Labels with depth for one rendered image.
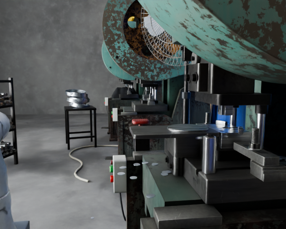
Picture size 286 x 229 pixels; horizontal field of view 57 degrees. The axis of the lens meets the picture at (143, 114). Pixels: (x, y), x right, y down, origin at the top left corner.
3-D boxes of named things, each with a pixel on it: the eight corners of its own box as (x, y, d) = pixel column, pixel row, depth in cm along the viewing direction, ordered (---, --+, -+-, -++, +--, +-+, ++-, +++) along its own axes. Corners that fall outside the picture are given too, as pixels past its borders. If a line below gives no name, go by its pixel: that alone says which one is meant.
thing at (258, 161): (263, 181, 58) (266, 136, 57) (229, 159, 75) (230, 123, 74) (288, 180, 59) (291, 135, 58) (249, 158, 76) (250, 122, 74)
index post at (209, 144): (204, 174, 63) (206, 135, 62) (200, 170, 66) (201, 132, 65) (216, 173, 63) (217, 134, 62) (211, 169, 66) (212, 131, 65)
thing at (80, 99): (67, 150, 352) (65, 90, 342) (65, 142, 394) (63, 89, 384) (97, 147, 366) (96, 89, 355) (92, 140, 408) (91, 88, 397)
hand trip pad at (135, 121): (133, 138, 110) (133, 120, 109) (131, 136, 116) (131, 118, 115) (149, 138, 111) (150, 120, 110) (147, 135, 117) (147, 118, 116)
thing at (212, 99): (217, 114, 71) (218, 94, 70) (193, 107, 91) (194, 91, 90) (272, 113, 73) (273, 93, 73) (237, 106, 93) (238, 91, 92)
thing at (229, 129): (221, 148, 75) (221, 132, 75) (202, 136, 90) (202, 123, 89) (250, 147, 76) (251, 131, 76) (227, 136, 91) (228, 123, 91)
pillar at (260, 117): (257, 148, 75) (260, 99, 73) (253, 146, 77) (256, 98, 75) (264, 148, 75) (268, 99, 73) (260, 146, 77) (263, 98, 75)
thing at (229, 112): (222, 115, 79) (223, 103, 79) (216, 113, 84) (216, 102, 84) (232, 115, 80) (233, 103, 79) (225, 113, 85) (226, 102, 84)
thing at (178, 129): (133, 181, 74) (133, 133, 72) (129, 165, 87) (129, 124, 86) (219, 176, 77) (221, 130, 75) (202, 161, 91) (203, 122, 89)
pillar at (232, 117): (230, 136, 91) (232, 95, 89) (228, 135, 93) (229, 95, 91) (237, 136, 91) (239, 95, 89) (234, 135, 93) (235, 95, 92)
